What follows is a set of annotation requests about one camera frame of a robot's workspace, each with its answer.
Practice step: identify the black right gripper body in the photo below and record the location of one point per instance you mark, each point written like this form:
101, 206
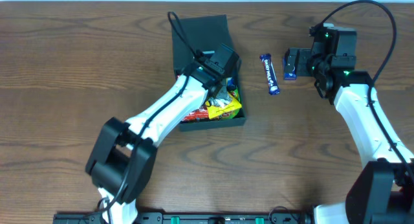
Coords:
298, 63

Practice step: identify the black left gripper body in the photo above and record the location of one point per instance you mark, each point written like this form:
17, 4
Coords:
221, 92

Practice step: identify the colourful Haribo gummy bag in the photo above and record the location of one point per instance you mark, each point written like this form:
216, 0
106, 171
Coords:
233, 108

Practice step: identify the blue Eclipse mint box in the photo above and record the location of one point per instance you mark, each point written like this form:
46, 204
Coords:
289, 68

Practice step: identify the yellow nuts snack bag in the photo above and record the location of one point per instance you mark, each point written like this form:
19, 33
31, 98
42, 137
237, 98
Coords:
215, 110

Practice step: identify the red Maltesers bag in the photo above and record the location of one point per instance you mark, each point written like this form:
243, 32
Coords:
195, 115

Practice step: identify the black gift box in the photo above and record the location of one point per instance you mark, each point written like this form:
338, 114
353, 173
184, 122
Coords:
206, 34

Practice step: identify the blue Oreo cookie pack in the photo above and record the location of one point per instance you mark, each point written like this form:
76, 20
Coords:
231, 84

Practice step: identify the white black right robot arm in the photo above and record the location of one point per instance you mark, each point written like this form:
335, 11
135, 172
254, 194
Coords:
383, 192

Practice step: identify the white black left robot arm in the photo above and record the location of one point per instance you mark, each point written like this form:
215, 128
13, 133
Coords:
123, 156

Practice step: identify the purple Dairy Milk bar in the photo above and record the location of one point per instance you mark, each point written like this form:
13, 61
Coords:
273, 87

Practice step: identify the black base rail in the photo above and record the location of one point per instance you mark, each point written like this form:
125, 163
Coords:
160, 218

